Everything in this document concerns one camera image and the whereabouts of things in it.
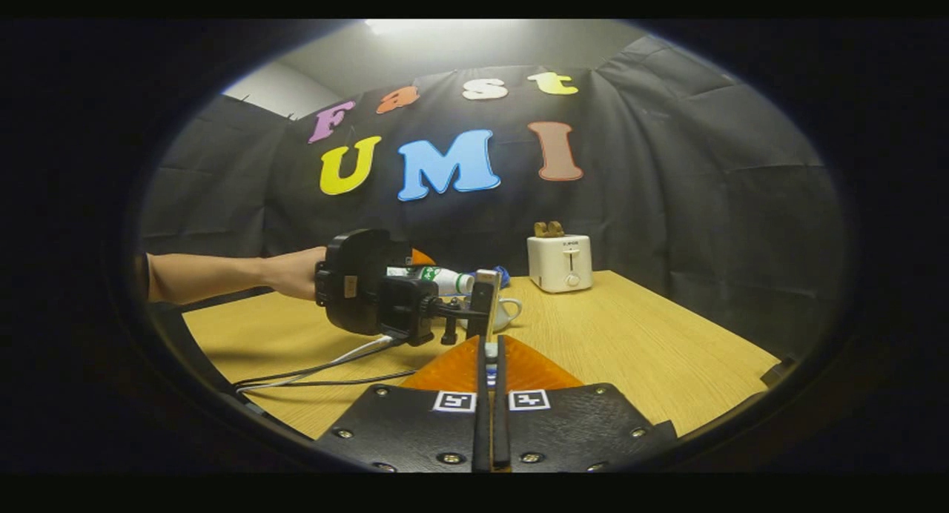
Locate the white blue teacup lid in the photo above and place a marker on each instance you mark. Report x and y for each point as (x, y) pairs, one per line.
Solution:
(491, 350)

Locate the white plastic water bottle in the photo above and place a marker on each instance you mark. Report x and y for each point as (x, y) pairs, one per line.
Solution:
(445, 279)

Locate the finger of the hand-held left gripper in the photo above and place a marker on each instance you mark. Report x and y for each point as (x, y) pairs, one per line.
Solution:
(422, 259)

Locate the white blue-patterned teacup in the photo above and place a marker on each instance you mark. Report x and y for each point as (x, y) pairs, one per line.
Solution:
(508, 311)

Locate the black backdrop cloth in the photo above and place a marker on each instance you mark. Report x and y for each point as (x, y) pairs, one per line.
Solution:
(667, 164)

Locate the blue towel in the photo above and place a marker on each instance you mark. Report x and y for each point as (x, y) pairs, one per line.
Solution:
(504, 277)

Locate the white toaster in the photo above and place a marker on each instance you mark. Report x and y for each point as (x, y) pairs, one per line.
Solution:
(556, 265)

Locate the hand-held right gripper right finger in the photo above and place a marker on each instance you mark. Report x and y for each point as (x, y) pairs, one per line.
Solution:
(502, 431)

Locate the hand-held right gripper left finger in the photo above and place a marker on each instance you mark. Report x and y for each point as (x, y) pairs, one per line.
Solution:
(483, 431)

